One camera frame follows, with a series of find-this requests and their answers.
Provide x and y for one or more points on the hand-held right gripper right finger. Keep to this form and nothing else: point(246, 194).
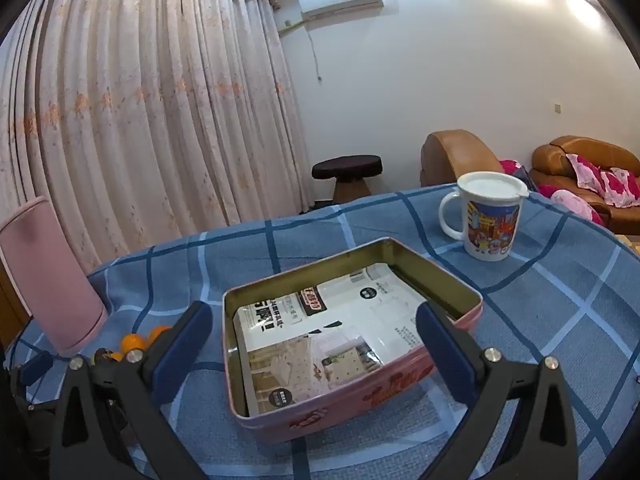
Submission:
point(445, 350)

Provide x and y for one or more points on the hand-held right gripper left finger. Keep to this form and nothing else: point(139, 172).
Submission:
point(182, 350)

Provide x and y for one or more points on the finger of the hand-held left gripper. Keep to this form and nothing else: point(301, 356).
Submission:
point(107, 380)
point(36, 367)

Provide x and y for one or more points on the brown round fruit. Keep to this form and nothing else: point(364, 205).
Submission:
point(102, 356)

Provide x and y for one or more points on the pink metal tin box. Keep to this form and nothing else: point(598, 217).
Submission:
point(350, 410)

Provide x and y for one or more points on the pink chair back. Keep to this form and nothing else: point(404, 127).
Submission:
point(45, 280)

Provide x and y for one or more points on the printed paper leaflet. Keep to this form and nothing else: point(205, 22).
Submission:
point(350, 320)

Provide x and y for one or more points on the white cartoon print mug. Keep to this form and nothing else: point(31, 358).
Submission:
point(487, 230)

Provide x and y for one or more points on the blue plaid tablecloth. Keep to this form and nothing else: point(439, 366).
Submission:
point(300, 240)

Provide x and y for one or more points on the white plastic mug lid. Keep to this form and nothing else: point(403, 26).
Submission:
point(492, 184)

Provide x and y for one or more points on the brown leather armchair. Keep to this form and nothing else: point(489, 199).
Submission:
point(460, 157)

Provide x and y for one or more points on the magenta cloth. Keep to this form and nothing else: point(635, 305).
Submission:
point(510, 167)

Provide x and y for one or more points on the round dark stool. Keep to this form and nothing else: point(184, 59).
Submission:
point(347, 166)

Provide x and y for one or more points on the pink floral cushion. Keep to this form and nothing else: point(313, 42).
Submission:
point(600, 177)

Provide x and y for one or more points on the brown leather sofa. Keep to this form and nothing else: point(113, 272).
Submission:
point(585, 152)

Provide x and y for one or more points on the beige floral curtain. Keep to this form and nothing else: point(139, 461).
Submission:
point(150, 110)

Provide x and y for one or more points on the air conditioner pipe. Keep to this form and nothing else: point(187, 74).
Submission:
point(292, 28)

